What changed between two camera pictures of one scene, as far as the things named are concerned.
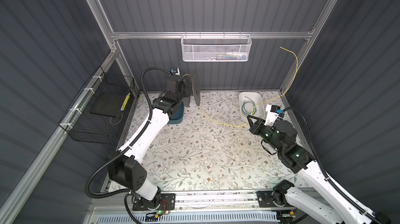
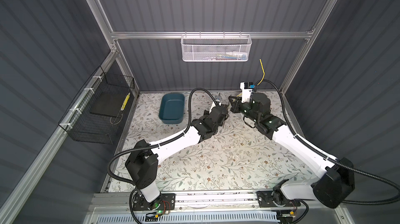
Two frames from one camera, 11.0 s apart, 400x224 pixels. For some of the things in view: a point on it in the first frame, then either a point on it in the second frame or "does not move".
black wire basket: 94,115 does not move
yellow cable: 262,102 to 262,77
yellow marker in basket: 125,101 does not move
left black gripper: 182,86 to 205,114
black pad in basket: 108,104 does not move
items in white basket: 230,55 does not move
